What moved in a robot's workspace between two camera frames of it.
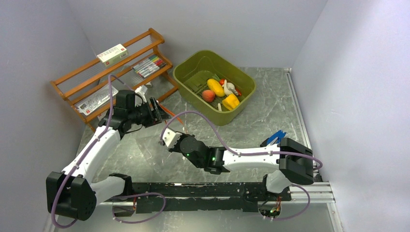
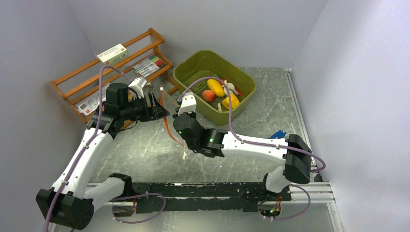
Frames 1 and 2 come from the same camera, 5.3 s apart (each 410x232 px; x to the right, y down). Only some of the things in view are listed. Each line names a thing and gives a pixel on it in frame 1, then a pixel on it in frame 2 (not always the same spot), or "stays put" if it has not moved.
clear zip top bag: [157, 153] to [168, 105]
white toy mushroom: [226, 91] stays put
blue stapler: [279, 134] stays put
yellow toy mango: [215, 87] stays put
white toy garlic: [231, 88] stays put
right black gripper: [175, 148] to [192, 114]
